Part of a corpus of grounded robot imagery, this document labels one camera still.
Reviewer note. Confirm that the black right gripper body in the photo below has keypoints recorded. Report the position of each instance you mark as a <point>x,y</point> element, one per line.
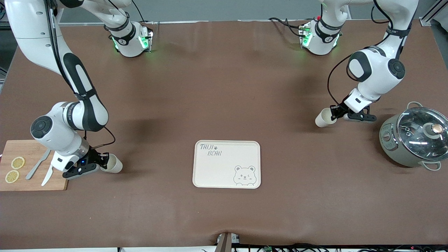
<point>93,156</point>

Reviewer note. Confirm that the beige paper cup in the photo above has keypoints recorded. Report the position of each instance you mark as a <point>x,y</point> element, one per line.
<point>322,119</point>
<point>114,164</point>

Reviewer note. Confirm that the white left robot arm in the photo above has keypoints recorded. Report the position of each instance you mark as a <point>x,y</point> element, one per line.
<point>378,77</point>

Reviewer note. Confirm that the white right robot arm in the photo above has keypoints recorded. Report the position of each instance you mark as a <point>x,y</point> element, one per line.
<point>38,45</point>

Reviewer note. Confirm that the white knife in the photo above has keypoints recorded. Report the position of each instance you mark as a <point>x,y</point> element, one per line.
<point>47,177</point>

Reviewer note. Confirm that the grey knife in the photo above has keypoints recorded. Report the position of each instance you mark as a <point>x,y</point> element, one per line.
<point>35,168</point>

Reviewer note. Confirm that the grey pot with glass lid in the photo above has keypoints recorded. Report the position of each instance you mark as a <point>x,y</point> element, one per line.
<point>390,147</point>

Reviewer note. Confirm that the wooden cutting board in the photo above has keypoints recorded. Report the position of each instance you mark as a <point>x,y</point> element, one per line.
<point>21,150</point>

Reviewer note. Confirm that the lemon slice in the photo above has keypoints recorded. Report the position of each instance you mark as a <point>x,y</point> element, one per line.
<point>18,162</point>
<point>12,176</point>

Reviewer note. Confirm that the glass pot lid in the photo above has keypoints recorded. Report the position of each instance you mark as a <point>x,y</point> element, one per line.
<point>416,134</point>

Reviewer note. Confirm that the brown table mat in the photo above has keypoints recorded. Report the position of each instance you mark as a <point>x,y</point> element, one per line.
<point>224,87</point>

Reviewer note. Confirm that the white tray with bear print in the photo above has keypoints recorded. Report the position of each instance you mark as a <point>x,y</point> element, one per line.
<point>224,168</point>

